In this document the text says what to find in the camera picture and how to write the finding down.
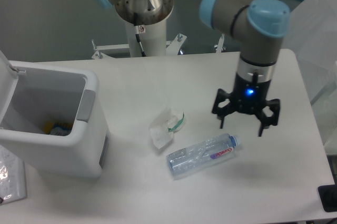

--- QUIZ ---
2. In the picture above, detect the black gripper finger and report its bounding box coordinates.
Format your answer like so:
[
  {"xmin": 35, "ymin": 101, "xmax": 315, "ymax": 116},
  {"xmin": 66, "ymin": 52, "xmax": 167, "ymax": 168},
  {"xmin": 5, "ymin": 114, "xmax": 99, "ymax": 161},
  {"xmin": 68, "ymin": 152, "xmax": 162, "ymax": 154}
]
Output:
[
  {"xmin": 255, "ymin": 99, "xmax": 280, "ymax": 137},
  {"xmin": 212, "ymin": 89, "xmax": 236, "ymax": 129}
]

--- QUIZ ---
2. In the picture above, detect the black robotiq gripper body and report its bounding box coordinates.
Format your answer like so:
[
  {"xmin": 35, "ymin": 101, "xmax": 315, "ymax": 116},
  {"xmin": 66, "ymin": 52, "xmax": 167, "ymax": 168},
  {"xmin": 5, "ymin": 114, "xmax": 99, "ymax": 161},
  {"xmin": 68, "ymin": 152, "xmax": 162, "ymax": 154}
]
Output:
[{"xmin": 230, "ymin": 57, "xmax": 278, "ymax": 115}]

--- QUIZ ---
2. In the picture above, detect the white push-top trash can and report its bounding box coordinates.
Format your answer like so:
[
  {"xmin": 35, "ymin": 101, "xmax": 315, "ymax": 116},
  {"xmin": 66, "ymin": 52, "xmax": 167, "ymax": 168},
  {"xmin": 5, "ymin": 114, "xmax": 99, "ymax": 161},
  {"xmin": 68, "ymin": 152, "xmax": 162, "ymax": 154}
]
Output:
[{"xmin": 1, "ymin": 55, "xmax": 108, "ymax": 178}]

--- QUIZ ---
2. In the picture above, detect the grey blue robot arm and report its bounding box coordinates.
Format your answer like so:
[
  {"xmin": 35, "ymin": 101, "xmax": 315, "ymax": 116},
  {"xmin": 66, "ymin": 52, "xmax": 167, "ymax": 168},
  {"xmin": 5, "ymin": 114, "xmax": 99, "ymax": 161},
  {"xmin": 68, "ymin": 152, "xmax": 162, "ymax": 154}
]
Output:
[{"xmin": 96, "ymin": 0, "xmax": 290, "ymax": 129}]

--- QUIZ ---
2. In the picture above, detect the yellow blue trash item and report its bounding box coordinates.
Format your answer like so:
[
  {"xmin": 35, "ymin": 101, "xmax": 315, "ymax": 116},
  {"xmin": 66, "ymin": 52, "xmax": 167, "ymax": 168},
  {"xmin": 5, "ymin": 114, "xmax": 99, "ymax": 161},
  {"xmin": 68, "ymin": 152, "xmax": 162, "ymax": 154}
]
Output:
[{"xmin": 43, "ymin": 122, "xmax": 73, "ymax": 137}]

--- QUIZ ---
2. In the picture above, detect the silver table clamp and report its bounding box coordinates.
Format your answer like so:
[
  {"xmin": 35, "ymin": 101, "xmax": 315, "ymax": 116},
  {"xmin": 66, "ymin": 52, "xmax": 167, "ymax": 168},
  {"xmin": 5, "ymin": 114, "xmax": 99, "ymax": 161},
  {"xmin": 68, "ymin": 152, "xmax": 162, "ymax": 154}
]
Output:
[{"xmin": 214, "ymin": 34, "xmax": 226, "ymax": 53}]

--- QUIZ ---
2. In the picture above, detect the crumpled clear plastic wrapper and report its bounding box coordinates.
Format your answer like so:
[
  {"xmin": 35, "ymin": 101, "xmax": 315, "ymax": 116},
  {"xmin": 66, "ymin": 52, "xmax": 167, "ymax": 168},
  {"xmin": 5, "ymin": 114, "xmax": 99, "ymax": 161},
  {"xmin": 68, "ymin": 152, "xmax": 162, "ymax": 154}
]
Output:
[{"xmin": 148, "ymin": 108, "xmax": 185, "ymax": 150}]

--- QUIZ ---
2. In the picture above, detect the translucent plastic storage box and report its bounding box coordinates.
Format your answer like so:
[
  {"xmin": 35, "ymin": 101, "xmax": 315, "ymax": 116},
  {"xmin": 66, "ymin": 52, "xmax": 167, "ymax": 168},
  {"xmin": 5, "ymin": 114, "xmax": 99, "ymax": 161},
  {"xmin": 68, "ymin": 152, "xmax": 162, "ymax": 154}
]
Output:
[{"xmin": 283, "ymin": 0, "xmax": 336, "ymax": 155}]

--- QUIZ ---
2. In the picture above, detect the crushed clear plastic bottle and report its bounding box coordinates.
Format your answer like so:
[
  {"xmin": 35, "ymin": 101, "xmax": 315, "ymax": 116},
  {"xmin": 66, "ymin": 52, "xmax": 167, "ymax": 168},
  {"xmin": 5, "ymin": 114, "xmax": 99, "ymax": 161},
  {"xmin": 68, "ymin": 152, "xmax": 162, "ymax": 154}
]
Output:
[{"xmin": 166, "ymin": 133, "xmax": 241, "ymax": 179}]

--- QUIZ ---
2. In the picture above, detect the black device at edge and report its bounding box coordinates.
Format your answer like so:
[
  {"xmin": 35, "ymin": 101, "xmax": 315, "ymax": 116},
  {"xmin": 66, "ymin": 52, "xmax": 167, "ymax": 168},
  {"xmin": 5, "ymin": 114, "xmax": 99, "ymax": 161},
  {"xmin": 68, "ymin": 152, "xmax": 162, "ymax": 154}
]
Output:
[{"xmin": 318, "ymin": 184, "xmax": 336, "ymax": 212}]

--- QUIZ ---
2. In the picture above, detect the white whiteboard tablet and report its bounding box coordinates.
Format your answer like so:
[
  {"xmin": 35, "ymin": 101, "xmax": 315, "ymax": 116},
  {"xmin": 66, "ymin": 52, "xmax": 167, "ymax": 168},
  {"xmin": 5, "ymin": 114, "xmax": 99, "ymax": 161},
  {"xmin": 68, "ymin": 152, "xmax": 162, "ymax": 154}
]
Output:
[{"xmin": 1, "ymin": 146, "xmax": 27, "ymax": 206}]

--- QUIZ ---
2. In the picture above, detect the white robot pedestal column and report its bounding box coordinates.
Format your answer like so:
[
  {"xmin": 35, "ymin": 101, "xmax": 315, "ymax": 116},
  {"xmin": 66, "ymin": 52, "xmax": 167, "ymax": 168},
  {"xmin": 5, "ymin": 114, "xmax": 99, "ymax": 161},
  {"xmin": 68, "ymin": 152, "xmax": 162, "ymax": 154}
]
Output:
[{"xmin": 124, "ymin": 20, "xmax": 166, "ymax": 49}]

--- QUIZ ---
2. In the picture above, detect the black cable on pedestal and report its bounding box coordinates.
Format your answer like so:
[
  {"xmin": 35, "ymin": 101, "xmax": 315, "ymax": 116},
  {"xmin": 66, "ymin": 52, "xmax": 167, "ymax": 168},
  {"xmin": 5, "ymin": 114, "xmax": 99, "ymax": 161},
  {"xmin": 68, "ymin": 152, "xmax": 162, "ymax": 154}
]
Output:
[{"xmin": 133, "ymin": 12, "xmax": 147, "ymax": 57}]

